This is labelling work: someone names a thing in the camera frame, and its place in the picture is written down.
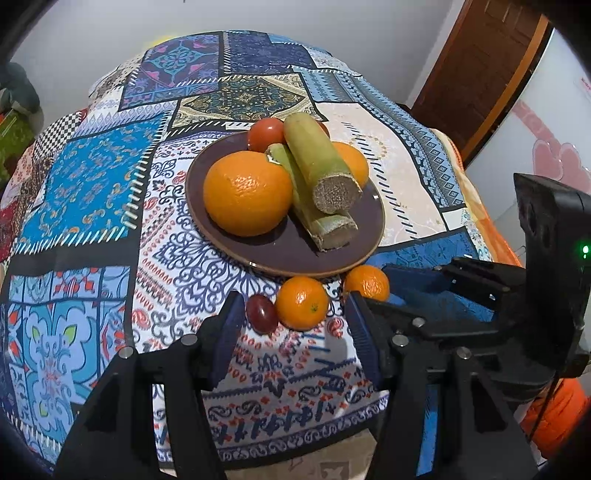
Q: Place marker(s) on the small dark red tomato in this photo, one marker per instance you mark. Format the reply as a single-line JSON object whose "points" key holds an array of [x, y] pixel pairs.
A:
{"points": [[262, 314]]}

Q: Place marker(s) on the small mandarin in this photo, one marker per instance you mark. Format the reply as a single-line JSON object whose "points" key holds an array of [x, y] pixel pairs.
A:
{"points": [[367, 281], [302, 302]]}

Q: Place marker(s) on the brown wooden door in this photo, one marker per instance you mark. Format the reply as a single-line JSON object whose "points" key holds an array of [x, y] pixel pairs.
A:
{"points": [[480, 78]]}

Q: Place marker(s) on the white heart-print sliding door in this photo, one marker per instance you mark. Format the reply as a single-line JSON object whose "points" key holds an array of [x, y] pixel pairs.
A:
{"points": [[545, 120]]}

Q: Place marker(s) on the large orange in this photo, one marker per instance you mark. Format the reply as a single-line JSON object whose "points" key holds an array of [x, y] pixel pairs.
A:
{"points": [[249, 191], [353, 161]]}

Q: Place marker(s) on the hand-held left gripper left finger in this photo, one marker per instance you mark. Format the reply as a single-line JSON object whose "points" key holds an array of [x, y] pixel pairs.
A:
{"points": [[226, 341]]}

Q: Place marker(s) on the sugarcane piece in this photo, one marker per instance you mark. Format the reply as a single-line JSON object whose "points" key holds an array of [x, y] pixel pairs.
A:
{"points": [[314, 152], [323, 226]]}

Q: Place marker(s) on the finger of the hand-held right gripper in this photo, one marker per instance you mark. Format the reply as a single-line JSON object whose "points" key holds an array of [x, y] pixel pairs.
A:
{"points": [[443, 325], [434, 295]]}

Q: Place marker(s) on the dark purple plate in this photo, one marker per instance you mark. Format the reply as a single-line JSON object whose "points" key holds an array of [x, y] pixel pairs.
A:
{"points": [[286, 240]]}

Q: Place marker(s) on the patchwork printed blanket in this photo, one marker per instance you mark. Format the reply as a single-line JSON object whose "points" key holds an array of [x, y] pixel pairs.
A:
{"points": [[92, 207]]}

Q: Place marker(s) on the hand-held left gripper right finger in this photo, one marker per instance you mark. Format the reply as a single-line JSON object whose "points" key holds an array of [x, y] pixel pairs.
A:
{"points": [[362, 337]]}

